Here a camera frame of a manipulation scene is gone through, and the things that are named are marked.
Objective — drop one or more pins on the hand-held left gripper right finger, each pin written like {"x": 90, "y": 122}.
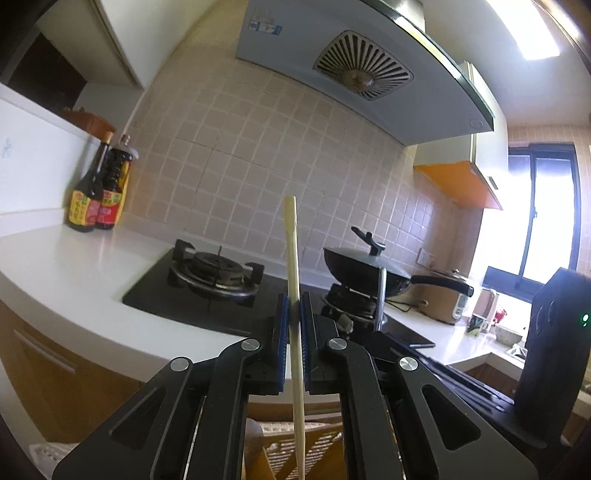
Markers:
{"x": 307, "y": 344}

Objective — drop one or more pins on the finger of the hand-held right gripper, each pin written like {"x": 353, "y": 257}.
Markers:
{"x": 471, "y": 385}

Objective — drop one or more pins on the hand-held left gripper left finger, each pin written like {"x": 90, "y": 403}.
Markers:
{"x": 281, "y": 344}

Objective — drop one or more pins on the wooden chopstick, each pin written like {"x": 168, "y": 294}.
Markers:
{"x": 292, "y": 258}

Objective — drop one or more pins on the yellow slatted utensil holder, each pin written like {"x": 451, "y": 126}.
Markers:
{"x": 323, "y": 443}

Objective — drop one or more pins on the ceramic bowl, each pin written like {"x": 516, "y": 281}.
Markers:
{"x": 508, "y": 336}

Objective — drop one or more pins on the white mug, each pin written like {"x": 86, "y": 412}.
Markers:
{"x": 475, "y": 323}

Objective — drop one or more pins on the black stove burner grate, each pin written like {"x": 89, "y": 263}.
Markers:
{"x": 355, "y": 302}
{"x": 214, "y": 270}

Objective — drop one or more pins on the beige electric kettle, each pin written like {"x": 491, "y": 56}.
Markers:
{"x": 485, "y": 301}

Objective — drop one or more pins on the black wok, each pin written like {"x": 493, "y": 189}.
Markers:
{"x": 360, "y": 277}

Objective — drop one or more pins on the tan rice cooker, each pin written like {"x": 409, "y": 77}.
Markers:
{"x": 441, "y": 300}

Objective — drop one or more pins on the black wok lid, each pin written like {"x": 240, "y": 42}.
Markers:
{"x": 369, "y": 240}

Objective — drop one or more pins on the black gas stove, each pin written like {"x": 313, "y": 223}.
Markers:
{"x": 152, "y": 290}

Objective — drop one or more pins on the dark framed window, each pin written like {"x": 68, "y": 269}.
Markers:
{"x": 554, "y": 207}

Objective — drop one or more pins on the white kitchen countertop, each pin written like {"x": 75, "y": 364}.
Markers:
{"x": 69, "y": 263}

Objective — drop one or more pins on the black cap soy sauce bottle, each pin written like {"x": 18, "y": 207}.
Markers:
{"x": 113, "y": 184}

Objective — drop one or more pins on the wooden base cabinet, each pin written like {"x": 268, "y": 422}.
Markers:
{"x": 55, "y": 401}

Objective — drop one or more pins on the brown cap soy sauce bottle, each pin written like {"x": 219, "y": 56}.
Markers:
{"x": 85, "y": 203}

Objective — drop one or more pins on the striped woven table mat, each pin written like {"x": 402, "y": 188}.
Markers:
{"x": 51, "y": 459}

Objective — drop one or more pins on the orange box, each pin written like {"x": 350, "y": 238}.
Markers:
{"x": 90, "y": 122}

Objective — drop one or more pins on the white range hood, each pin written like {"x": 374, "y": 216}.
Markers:
{"x": 286, "y": 50}

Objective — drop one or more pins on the ceiling light panel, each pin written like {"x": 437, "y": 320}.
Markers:
{"x": 526, "y": 27}

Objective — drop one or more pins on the white wall socket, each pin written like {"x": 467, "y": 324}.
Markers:
{"x": 427, "y": 258}

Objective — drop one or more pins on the orange bottom wall cabinet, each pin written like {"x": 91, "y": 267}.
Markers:
{"x": 457, "y": 180}

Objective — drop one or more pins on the white wall cabinet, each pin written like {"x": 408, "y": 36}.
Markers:
{"x": 111, "y": 37}

